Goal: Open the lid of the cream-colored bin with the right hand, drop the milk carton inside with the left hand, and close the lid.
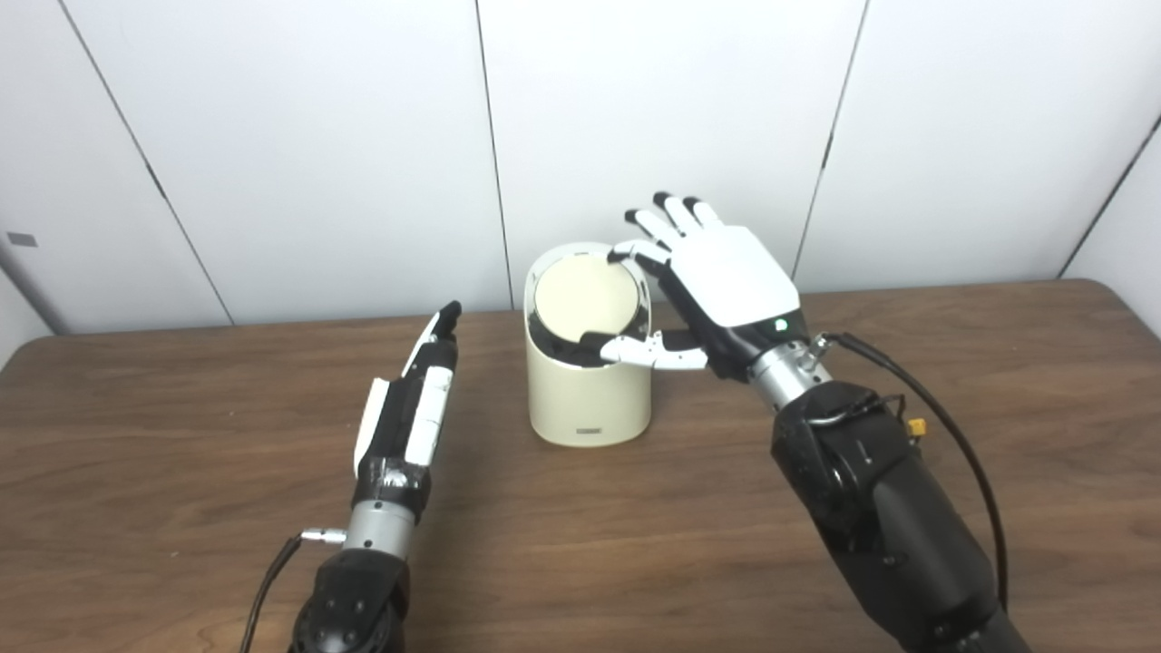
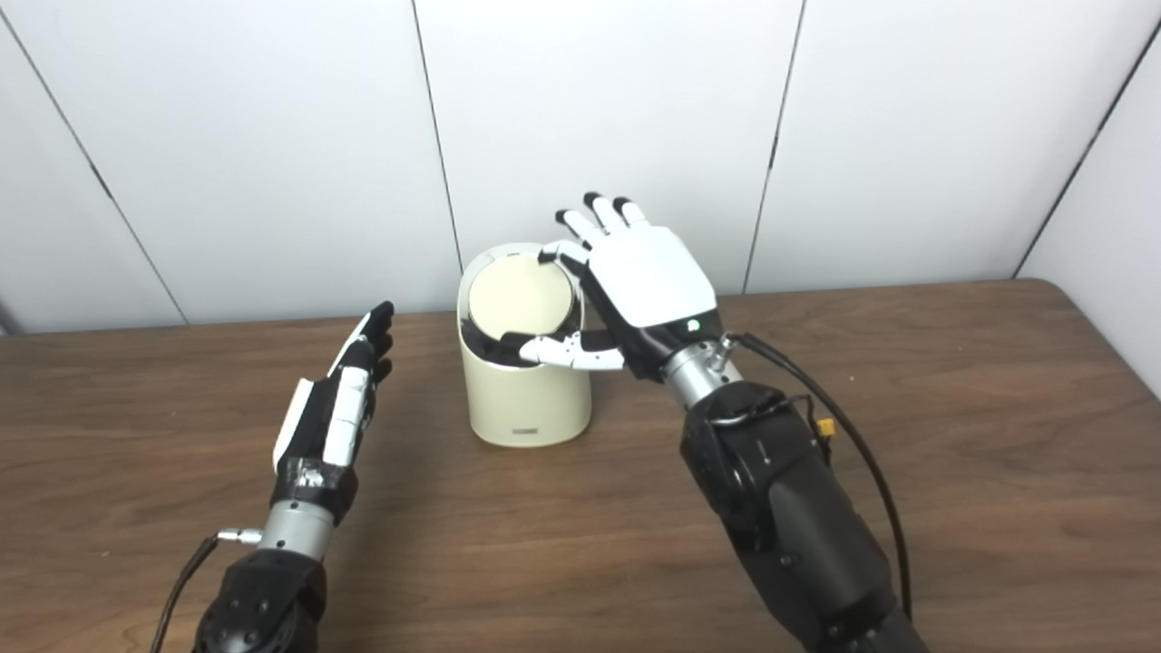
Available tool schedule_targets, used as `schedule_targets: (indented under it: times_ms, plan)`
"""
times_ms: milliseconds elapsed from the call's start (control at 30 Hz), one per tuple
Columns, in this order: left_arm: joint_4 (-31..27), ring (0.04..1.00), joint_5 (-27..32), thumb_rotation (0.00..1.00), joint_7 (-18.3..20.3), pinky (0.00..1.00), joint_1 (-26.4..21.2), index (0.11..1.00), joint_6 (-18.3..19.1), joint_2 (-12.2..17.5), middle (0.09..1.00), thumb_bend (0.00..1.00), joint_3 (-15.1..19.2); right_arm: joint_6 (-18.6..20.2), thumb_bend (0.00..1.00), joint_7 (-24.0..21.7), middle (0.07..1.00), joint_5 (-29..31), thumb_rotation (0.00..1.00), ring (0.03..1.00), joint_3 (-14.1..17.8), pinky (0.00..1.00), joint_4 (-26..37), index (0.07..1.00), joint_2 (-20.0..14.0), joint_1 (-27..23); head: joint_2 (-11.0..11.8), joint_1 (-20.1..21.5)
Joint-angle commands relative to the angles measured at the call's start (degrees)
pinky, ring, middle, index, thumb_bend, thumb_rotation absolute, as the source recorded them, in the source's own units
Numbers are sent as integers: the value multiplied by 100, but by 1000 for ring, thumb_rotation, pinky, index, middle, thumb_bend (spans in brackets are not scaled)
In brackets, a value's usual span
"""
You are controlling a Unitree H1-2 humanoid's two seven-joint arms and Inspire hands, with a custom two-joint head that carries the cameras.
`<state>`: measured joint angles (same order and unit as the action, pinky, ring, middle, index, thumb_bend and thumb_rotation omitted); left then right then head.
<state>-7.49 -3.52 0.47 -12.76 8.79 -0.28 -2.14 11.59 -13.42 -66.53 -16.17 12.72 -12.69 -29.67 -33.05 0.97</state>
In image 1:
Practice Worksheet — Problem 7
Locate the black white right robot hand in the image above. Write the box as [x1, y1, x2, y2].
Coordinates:
[580, 191, 811, 382]

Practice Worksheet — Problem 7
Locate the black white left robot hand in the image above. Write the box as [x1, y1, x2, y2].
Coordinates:
[352, 301, 463, 522]

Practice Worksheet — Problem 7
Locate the cream round bin lid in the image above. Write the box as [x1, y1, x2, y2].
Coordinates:
[532, 255, 643, 344]

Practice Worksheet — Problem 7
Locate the cream-colored bin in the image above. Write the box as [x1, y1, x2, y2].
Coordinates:
[524, 242, 654, 448]

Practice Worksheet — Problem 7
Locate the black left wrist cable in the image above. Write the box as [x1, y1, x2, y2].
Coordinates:
[239, 528, 347, 653]

